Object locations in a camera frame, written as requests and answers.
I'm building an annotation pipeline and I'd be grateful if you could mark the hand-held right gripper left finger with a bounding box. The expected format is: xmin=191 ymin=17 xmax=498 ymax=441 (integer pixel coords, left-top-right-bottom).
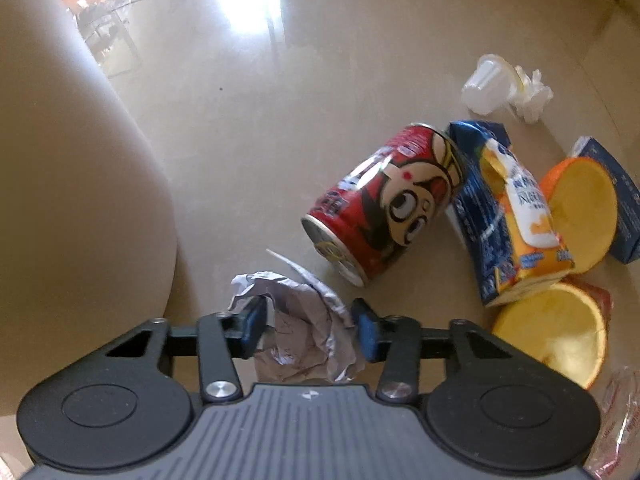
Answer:
xmin=102 ymin=297 xmax=269 ymax=405

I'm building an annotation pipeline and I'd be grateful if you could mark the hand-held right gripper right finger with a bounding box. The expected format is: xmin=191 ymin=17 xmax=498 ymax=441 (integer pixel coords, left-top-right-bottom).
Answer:
xmin=350 ymin=299 xmax=516 ymax=405

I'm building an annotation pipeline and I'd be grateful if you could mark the white paper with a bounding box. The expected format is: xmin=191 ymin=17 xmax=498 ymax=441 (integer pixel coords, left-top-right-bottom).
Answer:
xmin=227 ymin=247 xmax=363 ymax=385

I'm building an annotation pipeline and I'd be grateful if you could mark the orange peel half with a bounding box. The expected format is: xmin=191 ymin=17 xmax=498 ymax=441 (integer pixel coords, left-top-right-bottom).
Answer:
xmin=490 ymin=282 xmax=612 ymax=391
xmin=537 ymin=157 xmax=619 ymax=276

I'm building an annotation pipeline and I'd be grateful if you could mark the white trash bin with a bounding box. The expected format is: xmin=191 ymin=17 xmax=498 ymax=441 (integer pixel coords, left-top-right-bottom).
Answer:
xmin=0 ymin=0 xmax=180 ymax=418

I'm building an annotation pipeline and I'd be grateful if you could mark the red cartoon drink can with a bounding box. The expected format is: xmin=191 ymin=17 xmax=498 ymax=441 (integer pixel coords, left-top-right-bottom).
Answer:
xmin=300 ymin=122 xmax=468 ymax=288

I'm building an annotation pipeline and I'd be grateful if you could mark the blue orange drink carton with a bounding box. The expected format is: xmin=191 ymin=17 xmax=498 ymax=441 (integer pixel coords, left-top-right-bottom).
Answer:
xmin=446 ymin=120 xmax=576 ymax=308

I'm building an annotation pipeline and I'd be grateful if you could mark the clear plastic wrapper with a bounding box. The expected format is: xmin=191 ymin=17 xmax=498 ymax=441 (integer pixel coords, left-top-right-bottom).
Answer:
xmin=585 ymin=365 xmax=640 ymax=480

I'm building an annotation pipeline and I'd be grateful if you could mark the clear plastic cup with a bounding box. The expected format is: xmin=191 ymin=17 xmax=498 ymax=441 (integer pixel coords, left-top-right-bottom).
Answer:
xmin=461 ymin=53 xmax=523 ymax=117

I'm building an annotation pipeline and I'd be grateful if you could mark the crumpled white tissue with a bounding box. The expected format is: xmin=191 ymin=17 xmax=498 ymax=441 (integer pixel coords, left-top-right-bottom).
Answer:
xmin=507 ymin=62 xmax=553 ymax=123

